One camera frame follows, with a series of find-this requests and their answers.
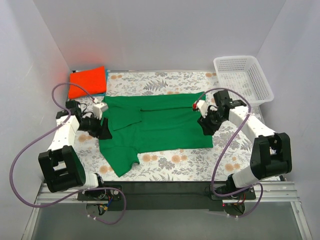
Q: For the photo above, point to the white plastic basket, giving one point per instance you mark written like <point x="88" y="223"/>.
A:
<point x="243" y="74"/>

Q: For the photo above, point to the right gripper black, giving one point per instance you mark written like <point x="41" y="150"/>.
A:
<point x="207" y="124"/>

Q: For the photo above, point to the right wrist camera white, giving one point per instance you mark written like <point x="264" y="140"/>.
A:
<point x="202" y="107"/>

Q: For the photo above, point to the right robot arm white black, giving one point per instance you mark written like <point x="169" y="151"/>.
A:
<point x="271" y="154"/>

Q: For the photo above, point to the green t shirt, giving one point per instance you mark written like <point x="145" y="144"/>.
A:
<point x="150" y="123"/>

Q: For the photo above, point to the folded orange t shirt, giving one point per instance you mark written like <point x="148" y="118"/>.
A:
<point x="92" y="80"/>

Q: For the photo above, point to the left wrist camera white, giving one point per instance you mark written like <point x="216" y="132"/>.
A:
<point x="98" y="109"/>

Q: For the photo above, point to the floral patterned table mat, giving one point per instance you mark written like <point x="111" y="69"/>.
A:
<point x="172" y="165"/>

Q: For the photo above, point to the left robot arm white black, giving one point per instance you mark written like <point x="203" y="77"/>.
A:
<point x="60" y="165"/>

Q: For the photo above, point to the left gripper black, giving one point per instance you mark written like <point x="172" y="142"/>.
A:
<point x="102" y="128"/>

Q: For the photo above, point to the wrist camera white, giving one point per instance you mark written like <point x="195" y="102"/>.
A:
<point x="98" y="109"/>
<point x="202" y="107"/>

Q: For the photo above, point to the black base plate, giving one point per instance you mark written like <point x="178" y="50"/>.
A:
<point x="175" y="195"/>

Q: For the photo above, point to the aluminium rail frame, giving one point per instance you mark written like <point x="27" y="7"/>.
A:
<point x="275" y="214"/>

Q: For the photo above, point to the folded blue t shirt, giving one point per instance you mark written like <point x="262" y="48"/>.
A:
<point x="106" y="81"/>

